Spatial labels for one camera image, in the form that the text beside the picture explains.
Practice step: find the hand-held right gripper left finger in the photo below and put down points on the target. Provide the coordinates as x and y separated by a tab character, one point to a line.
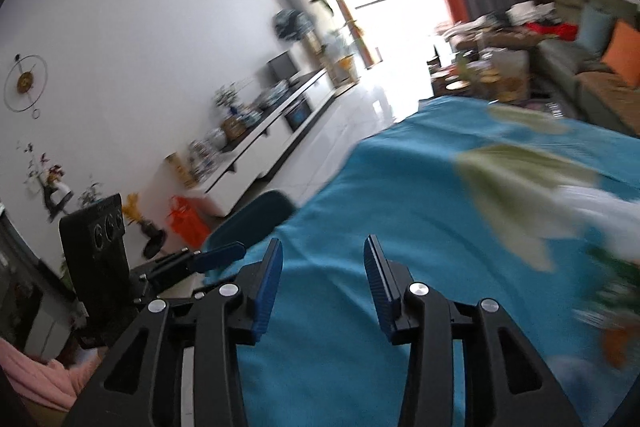
267	289

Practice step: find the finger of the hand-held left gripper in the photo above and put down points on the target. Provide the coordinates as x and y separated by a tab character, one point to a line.
217	256

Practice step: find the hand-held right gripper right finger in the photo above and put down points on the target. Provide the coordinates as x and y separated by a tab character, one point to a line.
377	289

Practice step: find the teal plastic bin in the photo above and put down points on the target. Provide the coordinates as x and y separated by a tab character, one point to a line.
255	217

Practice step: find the person's left forearm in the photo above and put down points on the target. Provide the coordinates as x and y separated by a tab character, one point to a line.
35	377

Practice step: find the orange plastic bag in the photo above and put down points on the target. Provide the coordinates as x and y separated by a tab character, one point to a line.
187	222

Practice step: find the yellow flowers in dark vase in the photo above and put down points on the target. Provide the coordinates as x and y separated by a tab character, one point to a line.
145	227

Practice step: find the yellow box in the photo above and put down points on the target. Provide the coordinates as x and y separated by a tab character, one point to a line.
179	169

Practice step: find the blue printed tablecloth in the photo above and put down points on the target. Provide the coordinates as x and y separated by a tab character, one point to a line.
400	187

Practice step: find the white television cabinet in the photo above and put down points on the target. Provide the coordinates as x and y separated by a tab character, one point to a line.
280	132

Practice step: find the flower vase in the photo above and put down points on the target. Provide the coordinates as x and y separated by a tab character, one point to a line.
231	104

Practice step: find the black television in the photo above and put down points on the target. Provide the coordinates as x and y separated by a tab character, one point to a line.
283	67

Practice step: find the cluttered coffee table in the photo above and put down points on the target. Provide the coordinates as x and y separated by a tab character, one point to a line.
480	77

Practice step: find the white standing air conditioner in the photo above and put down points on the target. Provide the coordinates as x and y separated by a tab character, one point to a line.
310	17

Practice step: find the green brown sofa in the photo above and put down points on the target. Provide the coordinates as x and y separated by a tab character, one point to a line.
570	67

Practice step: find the red cloth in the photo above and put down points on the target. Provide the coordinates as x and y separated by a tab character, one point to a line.
550	31

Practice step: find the pile of clothes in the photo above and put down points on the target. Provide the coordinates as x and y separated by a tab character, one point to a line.
527	13

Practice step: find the orange cushion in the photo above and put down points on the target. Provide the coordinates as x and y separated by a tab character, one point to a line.
624	57

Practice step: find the blue cushion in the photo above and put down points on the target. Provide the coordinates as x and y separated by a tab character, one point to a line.
595	29

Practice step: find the floral wall sticker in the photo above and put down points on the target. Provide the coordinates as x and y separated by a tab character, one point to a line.
52	187

